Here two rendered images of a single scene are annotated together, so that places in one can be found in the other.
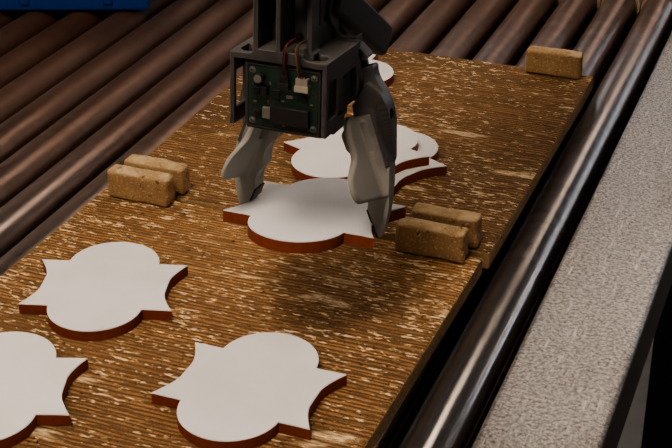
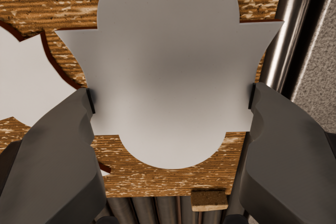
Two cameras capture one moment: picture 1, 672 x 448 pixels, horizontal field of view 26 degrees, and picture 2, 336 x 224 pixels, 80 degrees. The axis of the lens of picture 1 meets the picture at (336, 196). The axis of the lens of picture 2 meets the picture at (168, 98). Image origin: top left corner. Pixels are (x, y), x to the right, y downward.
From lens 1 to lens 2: 108 cm
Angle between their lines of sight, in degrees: 96
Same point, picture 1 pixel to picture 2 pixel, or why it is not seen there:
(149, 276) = (31, 62)
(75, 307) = (29, 113)
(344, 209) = (206, 76)
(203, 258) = not seen: outside the picture
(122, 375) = (103, 138)
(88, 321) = not seen: hidden behind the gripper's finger
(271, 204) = (119, 102)
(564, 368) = not seen: outside the picture
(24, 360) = not seen: hidden behind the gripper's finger
